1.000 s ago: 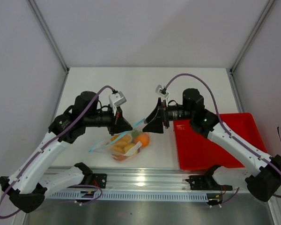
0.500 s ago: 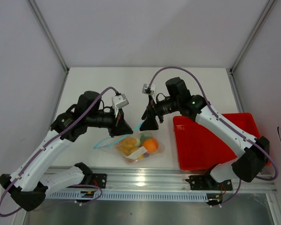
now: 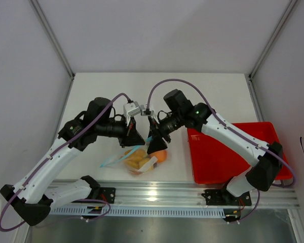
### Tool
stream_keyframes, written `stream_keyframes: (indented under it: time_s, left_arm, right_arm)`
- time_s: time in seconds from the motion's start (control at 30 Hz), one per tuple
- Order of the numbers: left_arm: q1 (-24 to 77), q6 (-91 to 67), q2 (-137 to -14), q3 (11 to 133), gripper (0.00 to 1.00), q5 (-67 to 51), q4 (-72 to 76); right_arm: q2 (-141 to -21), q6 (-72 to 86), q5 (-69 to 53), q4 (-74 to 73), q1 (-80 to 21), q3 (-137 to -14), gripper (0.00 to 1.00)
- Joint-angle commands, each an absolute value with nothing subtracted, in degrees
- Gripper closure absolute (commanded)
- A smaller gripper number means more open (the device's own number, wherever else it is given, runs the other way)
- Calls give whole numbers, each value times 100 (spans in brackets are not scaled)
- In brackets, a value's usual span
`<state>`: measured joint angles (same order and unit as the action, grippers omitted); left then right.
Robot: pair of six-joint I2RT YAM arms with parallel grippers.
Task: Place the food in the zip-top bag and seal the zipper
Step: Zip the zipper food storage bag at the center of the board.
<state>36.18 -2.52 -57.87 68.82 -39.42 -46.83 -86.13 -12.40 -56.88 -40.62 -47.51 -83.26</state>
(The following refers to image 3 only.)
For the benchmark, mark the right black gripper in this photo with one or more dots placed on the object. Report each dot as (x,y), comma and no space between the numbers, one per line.
(158,143)

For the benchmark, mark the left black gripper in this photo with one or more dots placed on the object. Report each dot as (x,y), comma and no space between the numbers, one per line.
(133,137)

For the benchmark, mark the toy orange fruit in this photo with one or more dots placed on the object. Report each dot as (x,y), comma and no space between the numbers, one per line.
(161,155)

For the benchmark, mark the yellow toy ginger root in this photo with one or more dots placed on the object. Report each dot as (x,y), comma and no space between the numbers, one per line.
(139,156)

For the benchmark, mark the clear zip top bag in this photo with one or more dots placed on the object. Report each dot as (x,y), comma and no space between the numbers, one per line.
(116,161)

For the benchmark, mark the yellow toy pepper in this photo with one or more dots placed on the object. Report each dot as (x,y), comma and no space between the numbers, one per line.
(132,164)

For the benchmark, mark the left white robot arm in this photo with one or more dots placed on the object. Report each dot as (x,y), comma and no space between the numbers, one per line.
(31,198)

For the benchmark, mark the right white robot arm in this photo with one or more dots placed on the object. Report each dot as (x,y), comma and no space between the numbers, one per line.
(265,160)

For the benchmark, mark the red plastic tray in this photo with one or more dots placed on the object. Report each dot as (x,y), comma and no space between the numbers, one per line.
(214,163)

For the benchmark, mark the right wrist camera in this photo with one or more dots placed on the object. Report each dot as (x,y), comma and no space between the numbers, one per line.
(149,113)

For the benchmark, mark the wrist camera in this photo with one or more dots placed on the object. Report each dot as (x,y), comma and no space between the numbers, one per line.
(130,110)
(149,113)

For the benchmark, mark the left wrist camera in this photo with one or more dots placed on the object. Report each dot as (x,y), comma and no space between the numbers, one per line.
(130,110)

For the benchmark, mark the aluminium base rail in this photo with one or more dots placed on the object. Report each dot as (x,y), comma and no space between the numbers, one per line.
(187,195)

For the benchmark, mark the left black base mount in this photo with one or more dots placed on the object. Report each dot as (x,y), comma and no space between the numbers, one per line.
(107,194)

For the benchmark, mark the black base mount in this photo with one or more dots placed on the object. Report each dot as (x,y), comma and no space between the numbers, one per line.
(221,197)
(107,194)

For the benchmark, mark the white slotted cable duct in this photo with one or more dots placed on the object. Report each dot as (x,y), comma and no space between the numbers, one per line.
(201,212)

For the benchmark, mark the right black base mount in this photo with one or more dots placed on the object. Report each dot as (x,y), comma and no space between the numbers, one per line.
(221,197)

